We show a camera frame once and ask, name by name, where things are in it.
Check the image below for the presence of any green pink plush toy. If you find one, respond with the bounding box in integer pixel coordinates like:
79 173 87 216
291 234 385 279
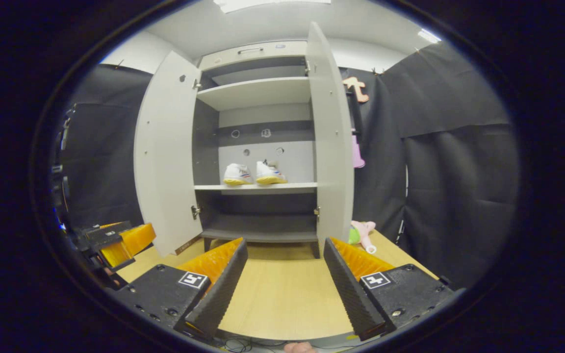
349 220 377 254

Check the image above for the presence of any white cabinet shelf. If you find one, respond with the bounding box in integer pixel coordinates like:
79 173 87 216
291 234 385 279
194 182 318 196
197 77 311 111

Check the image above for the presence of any grey cabinet door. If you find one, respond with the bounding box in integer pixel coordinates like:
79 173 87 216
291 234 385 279
134 50 204 257
305 21 355 255

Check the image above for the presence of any grey shoe cabinet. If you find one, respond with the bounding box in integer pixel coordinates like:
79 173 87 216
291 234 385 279
192 41 320 259

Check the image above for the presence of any black backdrop cloth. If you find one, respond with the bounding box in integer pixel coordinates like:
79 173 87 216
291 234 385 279
50 42 519 290

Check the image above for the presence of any white shoe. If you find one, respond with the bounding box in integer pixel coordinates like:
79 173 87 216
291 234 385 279
255 160 288 185
223 163 254 186

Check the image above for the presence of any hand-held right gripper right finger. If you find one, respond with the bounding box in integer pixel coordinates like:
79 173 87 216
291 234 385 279
323 237 455 341

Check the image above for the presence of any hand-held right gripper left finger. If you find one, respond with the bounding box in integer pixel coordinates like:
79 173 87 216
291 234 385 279
113 237 249 340

